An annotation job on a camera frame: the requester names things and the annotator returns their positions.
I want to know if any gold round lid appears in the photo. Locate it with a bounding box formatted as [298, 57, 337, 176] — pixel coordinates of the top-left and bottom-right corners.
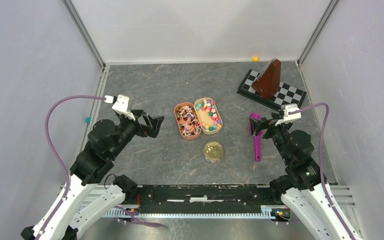
[203, 141, 224, 159]

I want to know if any magenta plastic scoop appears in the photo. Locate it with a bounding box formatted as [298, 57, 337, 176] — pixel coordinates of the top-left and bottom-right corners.
[249, 123, 263, 162]

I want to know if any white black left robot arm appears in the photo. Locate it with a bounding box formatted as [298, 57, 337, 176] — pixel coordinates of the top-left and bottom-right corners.
[20, 109, 165, 240]

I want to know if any beige tray of star candies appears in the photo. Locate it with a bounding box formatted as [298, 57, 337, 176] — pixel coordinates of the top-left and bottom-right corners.
[194, 97, 224, 135]

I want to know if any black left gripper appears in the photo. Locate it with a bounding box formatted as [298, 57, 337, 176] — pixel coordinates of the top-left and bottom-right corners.
[109, 109, 165, 158]

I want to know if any brown wooden metronome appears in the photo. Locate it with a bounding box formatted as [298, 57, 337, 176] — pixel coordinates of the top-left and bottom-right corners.
[251, 58, 282, 99]

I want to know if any black white chessboard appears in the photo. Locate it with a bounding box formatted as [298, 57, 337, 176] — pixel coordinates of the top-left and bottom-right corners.
[237, 69, 307, 111]

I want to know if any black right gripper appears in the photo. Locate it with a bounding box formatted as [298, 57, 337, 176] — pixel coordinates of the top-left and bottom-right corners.
[249, 112, 292, 163]

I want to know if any orange tray of lollipops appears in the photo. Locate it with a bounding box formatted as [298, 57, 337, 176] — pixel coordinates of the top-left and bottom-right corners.
[174, 102, 202, 140]

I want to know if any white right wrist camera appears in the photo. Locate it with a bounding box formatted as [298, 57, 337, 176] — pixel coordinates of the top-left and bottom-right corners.
[274, 103, 302, 126]

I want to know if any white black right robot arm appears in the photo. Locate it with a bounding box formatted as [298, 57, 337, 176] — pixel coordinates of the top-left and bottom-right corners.
[249, 113, 362, 240]

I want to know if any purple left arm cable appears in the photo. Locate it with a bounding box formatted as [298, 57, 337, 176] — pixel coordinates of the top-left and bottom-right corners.
[34, 95, 113, 240]

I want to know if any clear round plastic jar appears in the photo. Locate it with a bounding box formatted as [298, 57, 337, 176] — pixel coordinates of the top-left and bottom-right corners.
[204, 156, 220, 164]

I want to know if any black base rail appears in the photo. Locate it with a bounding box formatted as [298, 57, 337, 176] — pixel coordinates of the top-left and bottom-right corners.
[122, 184, 285, 214]

